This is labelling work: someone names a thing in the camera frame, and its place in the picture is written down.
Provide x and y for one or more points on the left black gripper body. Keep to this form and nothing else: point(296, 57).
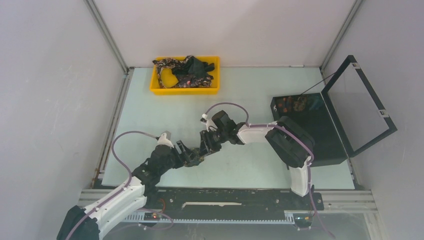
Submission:
point(175, 161)

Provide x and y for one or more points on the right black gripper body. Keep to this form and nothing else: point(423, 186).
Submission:
point(214, 139)

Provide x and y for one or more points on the navy gold floral tie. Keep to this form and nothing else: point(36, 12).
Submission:
point(193, 157)

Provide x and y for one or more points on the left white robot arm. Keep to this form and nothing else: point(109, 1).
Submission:
point(94, 221)

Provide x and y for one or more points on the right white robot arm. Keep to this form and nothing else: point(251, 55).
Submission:
point(292, 144)

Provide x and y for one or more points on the rolled ties in box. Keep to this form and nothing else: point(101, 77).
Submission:
point(291, 103)

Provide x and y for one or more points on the black pink floral tie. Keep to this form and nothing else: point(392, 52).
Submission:
point(183, 81)

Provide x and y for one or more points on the yellow plastic bin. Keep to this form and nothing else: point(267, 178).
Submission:
point(169, 79)

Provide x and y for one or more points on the dark green tie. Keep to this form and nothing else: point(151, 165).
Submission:
point(193, 66)

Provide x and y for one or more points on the black storage box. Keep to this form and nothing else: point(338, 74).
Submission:
point(316, 121)

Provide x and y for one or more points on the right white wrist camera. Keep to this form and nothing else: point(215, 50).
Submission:
point(209, 124)

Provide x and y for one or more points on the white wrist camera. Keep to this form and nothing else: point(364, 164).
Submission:
point(209, 124)
point(165, 139)

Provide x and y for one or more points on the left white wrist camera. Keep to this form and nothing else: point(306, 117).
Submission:
point(165, 139)

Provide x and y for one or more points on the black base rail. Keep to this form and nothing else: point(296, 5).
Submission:
point(230, 204)

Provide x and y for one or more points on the black box lid frame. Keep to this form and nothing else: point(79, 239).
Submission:
point(358, 114)

